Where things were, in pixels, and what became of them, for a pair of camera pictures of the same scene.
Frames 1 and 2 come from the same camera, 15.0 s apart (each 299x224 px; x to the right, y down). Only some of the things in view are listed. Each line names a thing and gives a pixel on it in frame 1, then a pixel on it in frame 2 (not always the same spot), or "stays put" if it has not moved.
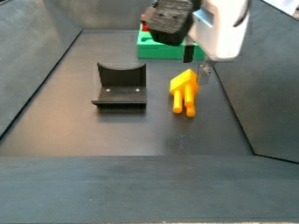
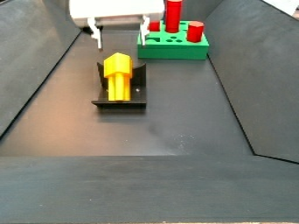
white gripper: x=218 y=30 -> x=90 y=9
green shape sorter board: x=152 y=49 stays put
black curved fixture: x=123 y=88 stays put
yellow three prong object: x=185 y=87 -> x=117 y=70
